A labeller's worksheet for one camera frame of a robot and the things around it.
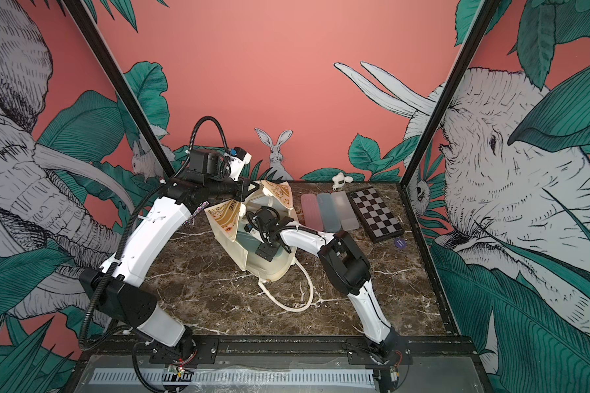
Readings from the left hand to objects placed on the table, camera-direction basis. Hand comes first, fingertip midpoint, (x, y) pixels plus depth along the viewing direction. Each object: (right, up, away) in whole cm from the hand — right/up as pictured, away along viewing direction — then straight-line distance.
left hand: (259, 182), depth 74 cm
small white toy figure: (+31, +4, +42) cm, 52 cm away
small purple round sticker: (+54, -23, +26) cm, 64 cm away
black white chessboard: (+45, -13, +30) cm, 56 cm away
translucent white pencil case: (+33, -11, +33) cm, 48 cm away
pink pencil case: (+17, -11, +33) cm, 39 cm away
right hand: (-1, -21, +22) cm, 30 cm away
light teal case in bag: (-5, -21, +14) cm, 26 cm away
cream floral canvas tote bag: (-13, -12, +10) cm, 20 cm away
